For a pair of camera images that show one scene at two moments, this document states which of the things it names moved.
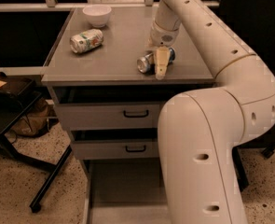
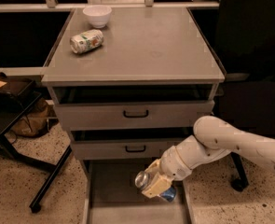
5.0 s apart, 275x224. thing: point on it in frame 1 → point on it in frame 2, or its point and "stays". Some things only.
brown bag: x=34 y=120 stays
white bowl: x=97 y=14 stays
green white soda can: x=86 y=40 stays
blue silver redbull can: x=146 y=63 → x=142 y=179
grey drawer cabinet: x=110 y=110 stays
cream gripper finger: x=160 y=70 → x=158 y=187
